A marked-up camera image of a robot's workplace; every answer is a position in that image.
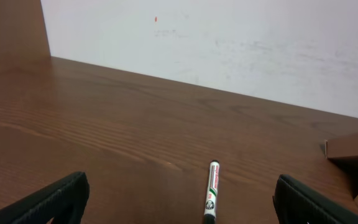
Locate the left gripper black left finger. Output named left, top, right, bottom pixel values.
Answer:
left=0, top=172, right=90, bottom=224

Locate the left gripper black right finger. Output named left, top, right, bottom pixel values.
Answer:
left=273, top=174, right=358, bottom=224

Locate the black cap whiteboard marker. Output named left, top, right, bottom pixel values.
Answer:
left=203, top=160, right=220, bottom=224

